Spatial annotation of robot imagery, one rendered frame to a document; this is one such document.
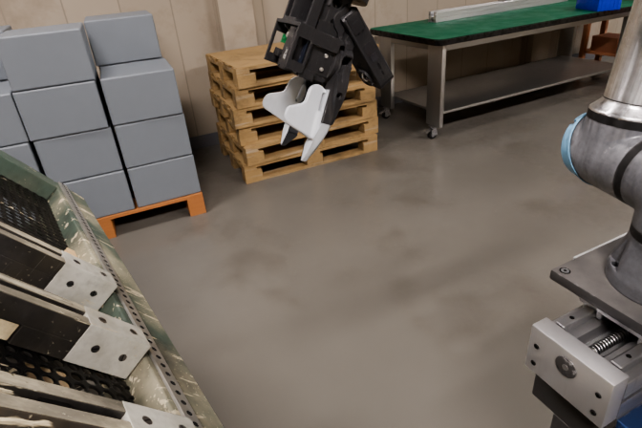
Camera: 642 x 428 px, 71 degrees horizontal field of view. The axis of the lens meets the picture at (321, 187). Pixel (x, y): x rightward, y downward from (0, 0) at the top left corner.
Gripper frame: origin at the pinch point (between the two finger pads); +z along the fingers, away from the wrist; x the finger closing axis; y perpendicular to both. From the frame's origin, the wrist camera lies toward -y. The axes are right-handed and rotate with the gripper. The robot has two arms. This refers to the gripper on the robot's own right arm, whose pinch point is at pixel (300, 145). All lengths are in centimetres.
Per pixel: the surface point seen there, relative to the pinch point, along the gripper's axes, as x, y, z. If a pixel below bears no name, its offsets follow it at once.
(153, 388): -11, 5, 49
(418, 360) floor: -58, -120, 86
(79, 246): -69, 14, 55
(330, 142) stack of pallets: -265, -171, 40
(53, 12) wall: -369, 38, 20
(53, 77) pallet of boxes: -240, 28, 44
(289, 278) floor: -138, -98, 97
